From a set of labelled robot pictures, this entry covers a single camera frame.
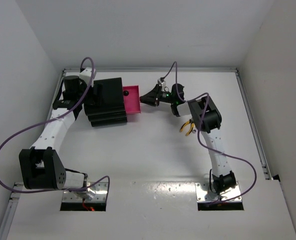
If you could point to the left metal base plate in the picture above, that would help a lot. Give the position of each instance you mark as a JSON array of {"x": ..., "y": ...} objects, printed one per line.
[{"x": 96, "y": 194}]

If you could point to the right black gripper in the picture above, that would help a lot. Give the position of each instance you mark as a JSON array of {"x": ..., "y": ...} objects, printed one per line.
[{"x": 153, "y": 97}]

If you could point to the black drawer cabinet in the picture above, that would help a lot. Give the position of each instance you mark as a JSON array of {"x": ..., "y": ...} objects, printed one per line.
[{"x": 112, "y": 111}]

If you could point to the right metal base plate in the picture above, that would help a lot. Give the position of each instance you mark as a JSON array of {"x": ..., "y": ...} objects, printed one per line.
[{"x": 204, "y": 195}]

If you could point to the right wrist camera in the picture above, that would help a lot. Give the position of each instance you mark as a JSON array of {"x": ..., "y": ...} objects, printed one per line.
[{"x": 161, "y": 82}]

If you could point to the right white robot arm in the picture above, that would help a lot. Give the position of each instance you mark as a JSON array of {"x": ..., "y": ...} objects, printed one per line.
[{"x": 206, "y": 118}]

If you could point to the metal base plate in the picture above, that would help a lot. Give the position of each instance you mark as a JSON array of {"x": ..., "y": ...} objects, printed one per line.
[
  {"x": 204, "y": 195},
  {"x": 96, "y": 194}
]

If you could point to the pink top drawer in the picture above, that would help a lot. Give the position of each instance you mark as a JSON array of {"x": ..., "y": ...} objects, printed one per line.
[{"x": 131, "y": 99}]

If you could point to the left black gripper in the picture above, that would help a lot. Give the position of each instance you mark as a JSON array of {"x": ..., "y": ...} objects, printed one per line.
[{"x": 94, "y": 99}]

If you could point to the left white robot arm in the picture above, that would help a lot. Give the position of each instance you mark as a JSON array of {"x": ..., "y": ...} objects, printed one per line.
[{"x": 41, "y": 166}]

